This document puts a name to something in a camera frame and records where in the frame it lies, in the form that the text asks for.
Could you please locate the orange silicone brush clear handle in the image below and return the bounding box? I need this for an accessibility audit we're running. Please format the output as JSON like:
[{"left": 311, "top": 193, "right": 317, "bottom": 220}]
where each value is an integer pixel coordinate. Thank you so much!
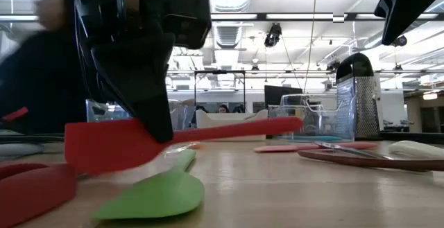
[{"left": 162, "top": 141, "right": 205, "bottom": 155}]

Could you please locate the red bar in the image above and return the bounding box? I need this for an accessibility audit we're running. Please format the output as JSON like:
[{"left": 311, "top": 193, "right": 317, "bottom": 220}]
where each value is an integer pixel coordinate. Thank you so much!
[{"left": 0, "top": 107, "right": 29, "bottom": 123}]

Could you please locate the green silicone spatula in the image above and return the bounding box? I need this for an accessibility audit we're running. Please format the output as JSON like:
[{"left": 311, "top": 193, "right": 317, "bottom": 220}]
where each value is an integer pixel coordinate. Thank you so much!
[{"left": 90, "top": 148, "right": 205, "bottom": 221}]

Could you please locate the red silicone spatula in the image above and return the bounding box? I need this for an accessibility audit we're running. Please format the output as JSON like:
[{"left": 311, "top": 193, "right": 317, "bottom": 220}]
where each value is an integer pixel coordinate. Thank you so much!
[{"left": 64, "top": 116, "right": 303, "bottom": 177}]

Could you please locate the black background rig frame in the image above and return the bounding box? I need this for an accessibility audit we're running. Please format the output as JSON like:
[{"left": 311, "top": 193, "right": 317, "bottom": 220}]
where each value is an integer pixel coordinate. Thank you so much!
[{"left": 193, "top": 69, "right": 247, "bottom": 113}]

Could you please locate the white plastic bin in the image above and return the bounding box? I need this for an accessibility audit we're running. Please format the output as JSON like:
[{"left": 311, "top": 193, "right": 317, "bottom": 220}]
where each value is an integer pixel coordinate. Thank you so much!
[{"left": 195, "top": 109, "right": 269, "bottom": 142}]

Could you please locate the brown wooden spoon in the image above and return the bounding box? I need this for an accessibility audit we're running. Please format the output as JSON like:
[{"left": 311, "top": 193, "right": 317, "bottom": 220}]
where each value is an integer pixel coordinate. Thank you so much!
[{"left": 297, "top": 148, "right": 444, "bottom": 173}]

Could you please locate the pink silicone spatula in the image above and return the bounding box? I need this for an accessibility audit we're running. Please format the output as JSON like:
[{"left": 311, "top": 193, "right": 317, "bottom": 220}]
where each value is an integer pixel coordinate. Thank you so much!
[{"left": 253, "top": 141, "right": 379, "bottom": 154}]

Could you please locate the clear plastic bin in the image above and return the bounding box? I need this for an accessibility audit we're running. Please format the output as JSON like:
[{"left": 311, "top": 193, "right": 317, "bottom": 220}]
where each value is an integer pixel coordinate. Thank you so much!
[
  {"left": 85, "top": 98, "right": 195, "bottom": 142},
  {"left": 267, "top": 92, "right": 357, "bottom": 143}
]

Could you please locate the thin hanging cable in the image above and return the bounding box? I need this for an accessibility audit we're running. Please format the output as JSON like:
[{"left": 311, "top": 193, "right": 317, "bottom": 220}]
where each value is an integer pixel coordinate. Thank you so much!
[{"left": 302, "top": 0, "right": 318, "bottom": 94}]

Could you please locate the blue silicone spatula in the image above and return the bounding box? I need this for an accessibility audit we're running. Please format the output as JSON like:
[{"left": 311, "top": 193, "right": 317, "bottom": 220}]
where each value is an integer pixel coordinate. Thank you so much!
[{"left": 277, "top": 135, "right": 345, "bottom": 143}]

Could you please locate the metal box grater black handle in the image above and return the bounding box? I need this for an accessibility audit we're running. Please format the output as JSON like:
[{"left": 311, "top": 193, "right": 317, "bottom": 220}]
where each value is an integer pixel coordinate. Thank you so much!
[{"left": 334, "top": 52, "right": 382, "bottom": 139}]

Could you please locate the black overhead beam with lights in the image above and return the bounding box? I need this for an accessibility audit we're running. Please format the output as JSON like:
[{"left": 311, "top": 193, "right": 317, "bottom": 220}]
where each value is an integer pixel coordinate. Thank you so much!
[{"left": 0, "top": 12, "right": 444, "bottom": 24}]

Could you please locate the black monitor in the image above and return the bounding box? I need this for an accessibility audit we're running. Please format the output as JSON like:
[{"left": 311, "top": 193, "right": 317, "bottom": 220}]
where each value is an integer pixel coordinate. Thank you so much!
[{"left": 264, "top": 85, "right": 303, "bottom": 110}]

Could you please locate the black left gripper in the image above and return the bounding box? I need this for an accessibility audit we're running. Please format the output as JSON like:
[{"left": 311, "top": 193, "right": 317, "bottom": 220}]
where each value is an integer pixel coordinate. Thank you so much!
[{"left": 74, "top": 0, "right": 182, "bottom": 145}]

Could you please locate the silver air duct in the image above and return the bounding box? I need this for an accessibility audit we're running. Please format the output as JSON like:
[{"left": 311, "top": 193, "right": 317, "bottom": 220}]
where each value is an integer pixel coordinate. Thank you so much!
[{"left": 207, "top": 0, "right": 254, "bottom": 90}]

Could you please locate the red silicone spoon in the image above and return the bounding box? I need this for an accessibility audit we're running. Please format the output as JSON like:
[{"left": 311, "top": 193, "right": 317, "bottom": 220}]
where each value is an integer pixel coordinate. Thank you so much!
[{"left": 0, "top": 161, "right": 78, "bottom": 228}]

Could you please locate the black ceiling spotlight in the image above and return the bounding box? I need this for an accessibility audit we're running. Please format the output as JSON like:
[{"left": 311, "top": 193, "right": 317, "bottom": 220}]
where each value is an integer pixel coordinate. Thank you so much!
[
  {"left": 264, "top": 22, "right": 282, "bottom": 48},
  {"left": 391, "top": 35, "right": 409, "bottom": 48}
]

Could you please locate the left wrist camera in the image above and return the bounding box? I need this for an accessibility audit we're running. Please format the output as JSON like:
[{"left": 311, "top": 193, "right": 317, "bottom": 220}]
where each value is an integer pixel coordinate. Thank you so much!
[{"left": 162, "top": 0, "right": 213, "bottom": 51}]

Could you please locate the grey silicone spoon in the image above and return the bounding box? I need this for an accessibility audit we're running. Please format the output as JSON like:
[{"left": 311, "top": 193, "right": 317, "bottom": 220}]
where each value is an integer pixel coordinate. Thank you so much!
[{"left": 0, "top": 142, "right": 46, "bottom": 158}]

